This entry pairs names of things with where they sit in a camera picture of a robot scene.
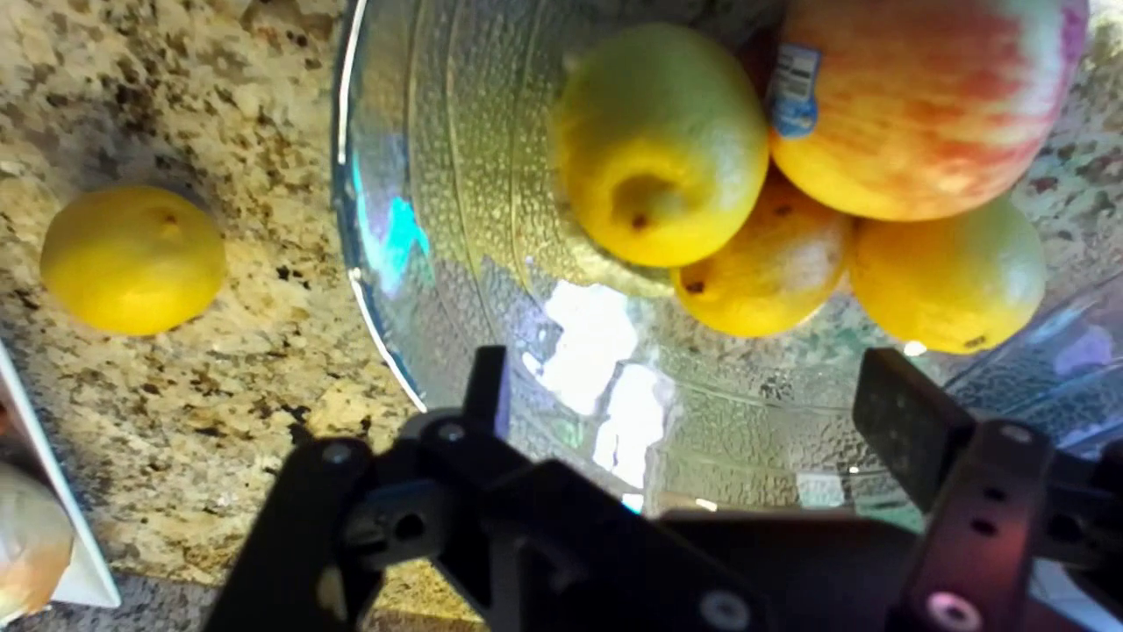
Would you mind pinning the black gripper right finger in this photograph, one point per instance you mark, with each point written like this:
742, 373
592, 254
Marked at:
985, 503

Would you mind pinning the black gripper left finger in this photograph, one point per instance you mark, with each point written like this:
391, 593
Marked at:
492, 540

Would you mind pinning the lemon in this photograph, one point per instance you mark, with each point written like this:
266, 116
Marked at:
131, 260
655, 128
772, 281
948, 281

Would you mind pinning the lemon inside bowl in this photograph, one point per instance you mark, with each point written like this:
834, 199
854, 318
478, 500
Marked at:
772, 281

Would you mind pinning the clear glass bowl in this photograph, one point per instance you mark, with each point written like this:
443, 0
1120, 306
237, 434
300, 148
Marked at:
467, 177

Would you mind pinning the red yellow apple with sticker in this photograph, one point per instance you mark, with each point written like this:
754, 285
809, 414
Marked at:
934, 116

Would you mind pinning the white rectangular plate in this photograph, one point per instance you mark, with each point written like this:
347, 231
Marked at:
86, 575

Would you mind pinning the small yellow onion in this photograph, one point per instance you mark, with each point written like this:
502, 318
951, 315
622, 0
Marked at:
28, 540

